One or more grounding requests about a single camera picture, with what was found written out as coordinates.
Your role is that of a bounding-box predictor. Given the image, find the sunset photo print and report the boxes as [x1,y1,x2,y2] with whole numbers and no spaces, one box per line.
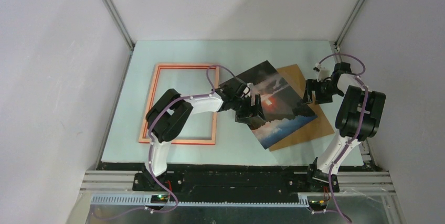
[236,61,317,149]

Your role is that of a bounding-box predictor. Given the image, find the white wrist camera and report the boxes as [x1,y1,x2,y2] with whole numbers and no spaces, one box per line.
[242,82,253,97]
[313,63,331,82]

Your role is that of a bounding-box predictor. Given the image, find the orange wooden picture frame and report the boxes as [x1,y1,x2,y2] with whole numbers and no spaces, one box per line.
[138,63,220,145]

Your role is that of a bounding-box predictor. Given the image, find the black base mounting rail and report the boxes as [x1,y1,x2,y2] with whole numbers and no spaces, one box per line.
[96,161,352,204]

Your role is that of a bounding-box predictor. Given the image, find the aluminium corner post right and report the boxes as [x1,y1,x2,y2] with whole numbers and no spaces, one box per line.
[334,0,367,52]

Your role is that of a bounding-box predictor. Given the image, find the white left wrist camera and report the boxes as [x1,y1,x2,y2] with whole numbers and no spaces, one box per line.
[242,82,253,97]

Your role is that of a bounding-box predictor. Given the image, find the grey slotted cable duct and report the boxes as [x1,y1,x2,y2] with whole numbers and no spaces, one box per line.
[90,194,309,208]

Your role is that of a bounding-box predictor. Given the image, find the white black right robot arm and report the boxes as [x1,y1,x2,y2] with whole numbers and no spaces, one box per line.
[302,62,386,192]

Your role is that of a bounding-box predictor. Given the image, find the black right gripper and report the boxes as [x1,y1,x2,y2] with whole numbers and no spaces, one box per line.
[301,79,342,105]

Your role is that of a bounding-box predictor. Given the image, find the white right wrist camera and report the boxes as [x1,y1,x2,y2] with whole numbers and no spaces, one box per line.
[313,63,331,82]

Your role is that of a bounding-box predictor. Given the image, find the aluminium corner post left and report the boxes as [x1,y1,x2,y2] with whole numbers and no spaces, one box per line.
[87,0,135,51]

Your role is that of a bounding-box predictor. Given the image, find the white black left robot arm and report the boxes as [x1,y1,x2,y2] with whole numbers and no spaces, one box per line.
[145,77,266,191]

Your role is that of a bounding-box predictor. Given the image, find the aluminium corner post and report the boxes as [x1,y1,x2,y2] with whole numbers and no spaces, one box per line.
[87,0,135,51]
[334,0,367,52]

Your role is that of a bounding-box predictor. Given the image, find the brown backing board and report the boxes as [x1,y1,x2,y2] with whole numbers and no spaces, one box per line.
[269,65,335,152]

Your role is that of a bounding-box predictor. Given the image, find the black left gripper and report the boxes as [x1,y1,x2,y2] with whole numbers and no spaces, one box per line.
[231,94,266,125]

